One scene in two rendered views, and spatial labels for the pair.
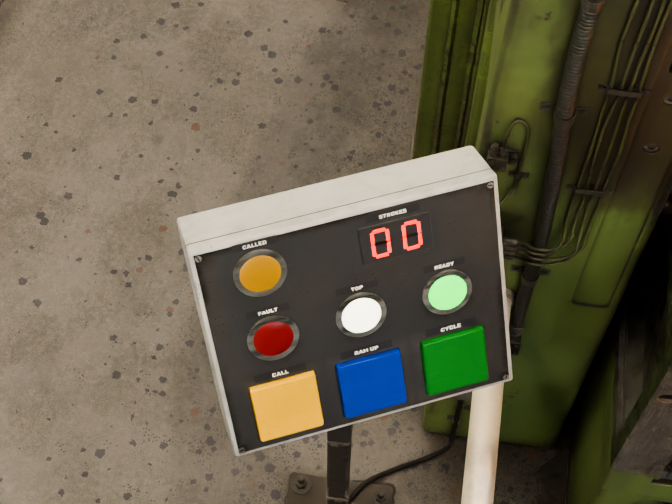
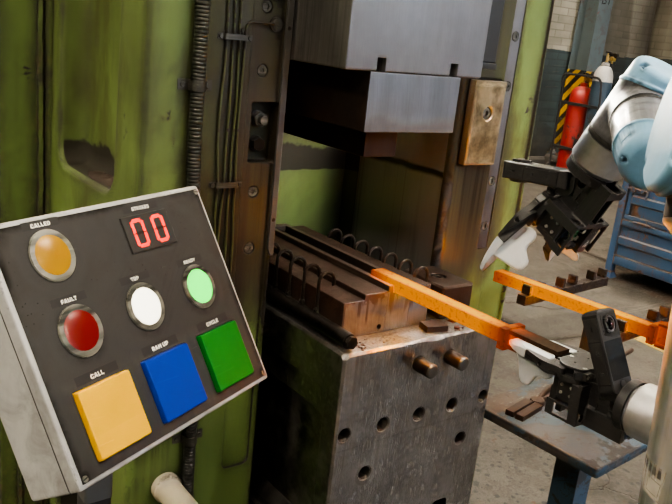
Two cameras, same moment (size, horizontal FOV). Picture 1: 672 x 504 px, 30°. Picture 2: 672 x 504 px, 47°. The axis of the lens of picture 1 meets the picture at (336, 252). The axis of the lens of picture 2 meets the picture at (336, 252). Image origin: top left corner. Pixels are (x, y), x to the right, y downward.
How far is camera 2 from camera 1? 1.01 m
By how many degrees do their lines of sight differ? 55
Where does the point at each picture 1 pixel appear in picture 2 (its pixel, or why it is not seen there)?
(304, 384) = (123, 381)
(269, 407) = (99, 412)
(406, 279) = (167, 272)
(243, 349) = (57, 344)
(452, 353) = (223, 344)
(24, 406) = not seen: outside the picture
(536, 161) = not seen: hidden behind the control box
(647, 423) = (335, 484)
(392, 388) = (193, 383)
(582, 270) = (224, 417)
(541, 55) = (168, 159)
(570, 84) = (196, 173)
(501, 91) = not seen: hidden behind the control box
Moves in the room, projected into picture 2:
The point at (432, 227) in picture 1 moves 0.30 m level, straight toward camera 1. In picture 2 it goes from (170, 224) to (298, 303)
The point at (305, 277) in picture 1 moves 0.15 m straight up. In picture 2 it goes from (91, 264) to (94, 128)
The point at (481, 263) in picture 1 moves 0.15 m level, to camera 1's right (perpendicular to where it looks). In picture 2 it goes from (212, 261) to (296, 248)
